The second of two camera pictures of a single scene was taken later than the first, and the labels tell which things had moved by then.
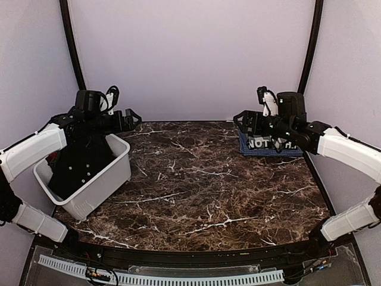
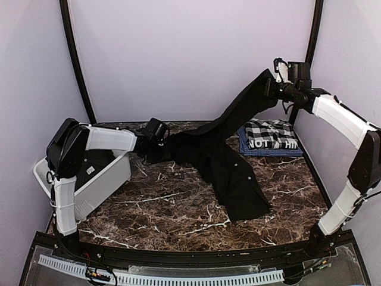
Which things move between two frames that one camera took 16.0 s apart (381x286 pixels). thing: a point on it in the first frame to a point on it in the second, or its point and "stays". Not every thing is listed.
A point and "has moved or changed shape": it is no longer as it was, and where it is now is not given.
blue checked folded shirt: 245,151 stays
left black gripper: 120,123 to 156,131
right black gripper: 256,130 to 269,90
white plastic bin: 81,203 stays
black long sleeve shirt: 87,156 has moved or changed shape
